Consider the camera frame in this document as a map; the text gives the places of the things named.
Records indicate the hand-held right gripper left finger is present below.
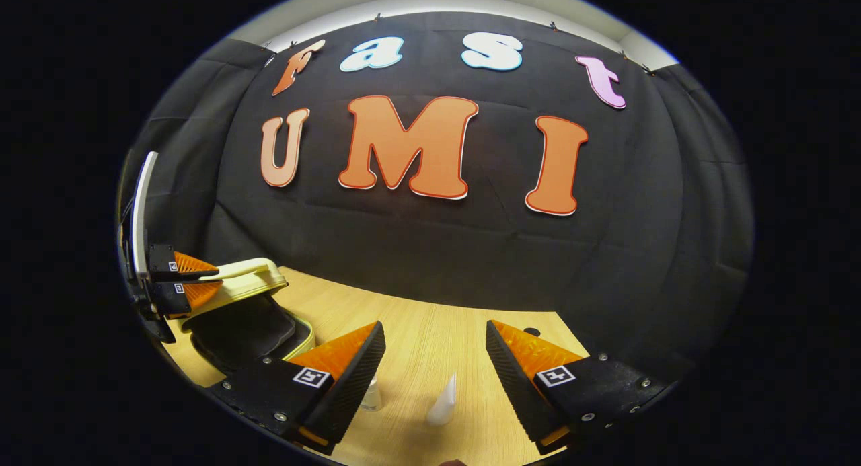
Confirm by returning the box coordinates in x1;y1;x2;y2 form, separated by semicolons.
209;320;387;453

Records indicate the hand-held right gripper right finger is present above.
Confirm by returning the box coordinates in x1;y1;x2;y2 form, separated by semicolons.
484;319;673;453

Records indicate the white squeeze tube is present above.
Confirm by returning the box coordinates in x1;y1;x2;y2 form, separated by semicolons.
427;373;458;426

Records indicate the white pump bottle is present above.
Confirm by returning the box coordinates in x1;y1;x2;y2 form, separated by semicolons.
360;377;384;413

